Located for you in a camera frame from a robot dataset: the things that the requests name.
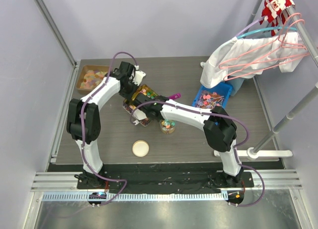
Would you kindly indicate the red white cloth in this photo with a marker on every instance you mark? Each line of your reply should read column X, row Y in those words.
column 274, row 12

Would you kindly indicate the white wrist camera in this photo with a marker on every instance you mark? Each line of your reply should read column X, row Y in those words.
column 139, row 117
column 138, row 75

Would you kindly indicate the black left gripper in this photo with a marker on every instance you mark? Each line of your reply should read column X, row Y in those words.
column 129, row 96

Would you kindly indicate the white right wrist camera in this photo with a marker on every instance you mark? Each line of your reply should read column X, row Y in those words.
column 139, row 117

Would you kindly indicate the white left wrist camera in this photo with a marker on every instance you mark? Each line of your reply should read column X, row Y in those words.
column 138, row 75

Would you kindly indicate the clear glass jar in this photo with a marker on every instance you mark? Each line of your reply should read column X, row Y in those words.
column 167, row 126

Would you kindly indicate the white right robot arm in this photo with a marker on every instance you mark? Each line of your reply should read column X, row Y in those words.
column 219, row 128

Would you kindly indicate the grey clothes rack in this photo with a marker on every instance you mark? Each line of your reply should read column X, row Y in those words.
column 291, row 99

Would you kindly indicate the slotted cable duct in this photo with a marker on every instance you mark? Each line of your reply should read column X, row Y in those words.
column 100, row 196

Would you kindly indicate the aluminium corner post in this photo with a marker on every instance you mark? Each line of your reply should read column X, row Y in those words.
column 54, row 28

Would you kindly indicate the gold tin of popsicle candies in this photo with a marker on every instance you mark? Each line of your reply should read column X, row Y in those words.
column 90, row 77

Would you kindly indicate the aluminium frame rail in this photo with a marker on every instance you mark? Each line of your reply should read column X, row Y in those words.
column 268, row 179

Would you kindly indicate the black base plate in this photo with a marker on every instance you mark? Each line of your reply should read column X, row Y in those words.
column 168, row 177

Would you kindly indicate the dark tin of star candies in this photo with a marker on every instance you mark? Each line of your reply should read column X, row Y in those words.
column 143, row 94

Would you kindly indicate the grey blue cloth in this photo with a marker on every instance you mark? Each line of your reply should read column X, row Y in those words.
column 236, row 85

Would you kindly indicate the teal hanger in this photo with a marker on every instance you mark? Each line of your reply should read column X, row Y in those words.
column 264, row 32

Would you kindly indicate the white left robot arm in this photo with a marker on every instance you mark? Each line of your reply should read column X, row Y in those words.
column 83, row 119

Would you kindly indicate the blue bin of lollipops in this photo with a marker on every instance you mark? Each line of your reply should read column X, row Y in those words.
column 209, row 98

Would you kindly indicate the round gold jar lid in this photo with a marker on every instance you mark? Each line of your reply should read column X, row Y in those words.
column 140, row 148

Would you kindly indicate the magenta plastic scoop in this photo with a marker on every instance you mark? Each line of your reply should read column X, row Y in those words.
column 175, row 96

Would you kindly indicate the white shirt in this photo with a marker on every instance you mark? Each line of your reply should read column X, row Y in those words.
column 212, row 75

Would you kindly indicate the pink wire hanger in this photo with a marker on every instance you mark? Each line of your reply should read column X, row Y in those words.
column 257, row 55

